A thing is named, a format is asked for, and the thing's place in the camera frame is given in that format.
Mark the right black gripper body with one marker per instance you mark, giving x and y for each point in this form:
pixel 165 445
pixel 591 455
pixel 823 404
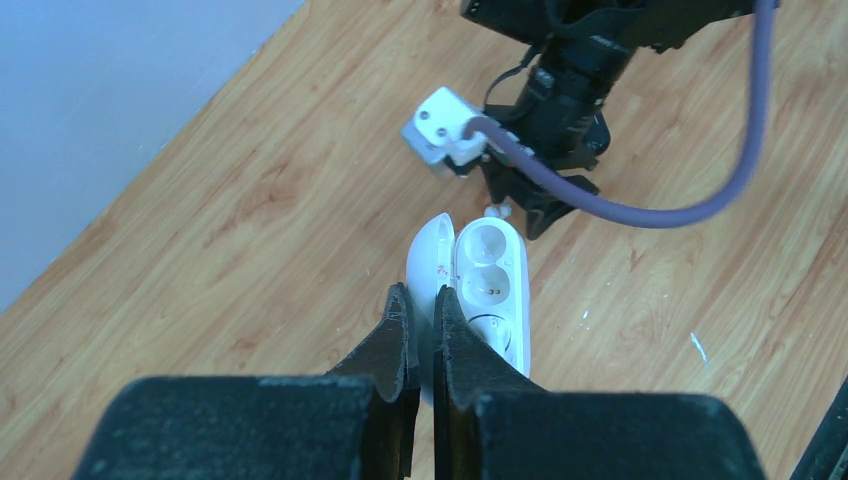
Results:
pixel 535 159

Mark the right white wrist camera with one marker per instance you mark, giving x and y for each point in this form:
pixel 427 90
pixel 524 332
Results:
pixel 436 133

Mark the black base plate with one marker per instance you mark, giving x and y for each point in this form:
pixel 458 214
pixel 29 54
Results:
pixel 826 454

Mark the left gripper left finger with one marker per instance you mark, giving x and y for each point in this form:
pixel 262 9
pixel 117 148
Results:
pixel 356 421

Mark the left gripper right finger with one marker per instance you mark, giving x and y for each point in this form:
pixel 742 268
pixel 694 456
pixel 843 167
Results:
pixel 491 422

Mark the white charging case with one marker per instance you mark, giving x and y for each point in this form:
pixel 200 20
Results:
pixel 486 263

